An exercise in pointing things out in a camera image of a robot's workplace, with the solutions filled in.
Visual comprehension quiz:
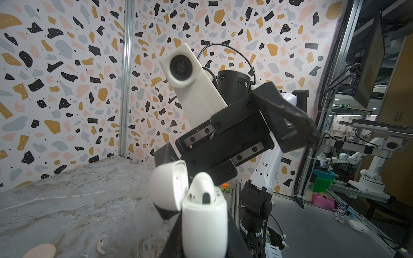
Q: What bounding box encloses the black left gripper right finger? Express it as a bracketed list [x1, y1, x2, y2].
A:
[225, 210, 252, 258]

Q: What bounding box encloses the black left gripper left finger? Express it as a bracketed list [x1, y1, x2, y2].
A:
[159, 213, 184, 258]

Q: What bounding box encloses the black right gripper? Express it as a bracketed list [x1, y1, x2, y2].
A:
[153, 81, 322, 220]

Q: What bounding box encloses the white earbud charging case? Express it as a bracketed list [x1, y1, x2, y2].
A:
[149, 160, 228, 258]

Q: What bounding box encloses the white earbud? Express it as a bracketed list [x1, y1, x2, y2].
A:
[188, 172, 217, 205]

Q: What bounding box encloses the pink round earbud case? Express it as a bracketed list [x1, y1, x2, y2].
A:
[23, 244, 57, 258]

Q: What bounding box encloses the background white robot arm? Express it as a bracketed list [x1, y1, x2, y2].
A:
[316, 135, 409, 202]

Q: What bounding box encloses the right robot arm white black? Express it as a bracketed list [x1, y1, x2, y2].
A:
[149, 71, 320, 258]

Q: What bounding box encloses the orange green toy truck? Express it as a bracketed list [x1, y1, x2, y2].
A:
[221, 183, 232, 194]

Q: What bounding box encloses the pink earbud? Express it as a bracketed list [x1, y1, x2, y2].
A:
[96, 240, 105, 255]

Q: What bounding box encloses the green plastic basket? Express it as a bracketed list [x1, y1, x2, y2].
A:
[313, 169, 338, 193]

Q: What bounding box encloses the pink plastic box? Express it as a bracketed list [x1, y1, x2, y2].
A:
[312, 192, 335, 210]

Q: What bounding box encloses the black monitor screen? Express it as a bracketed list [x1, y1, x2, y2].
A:
[349, 11, 386, 109]

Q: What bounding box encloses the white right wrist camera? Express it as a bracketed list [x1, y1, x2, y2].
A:
[160, 43, 227, 128]

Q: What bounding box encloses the aluminium corner post right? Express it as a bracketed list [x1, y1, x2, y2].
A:
[118, 0, 134, 158]

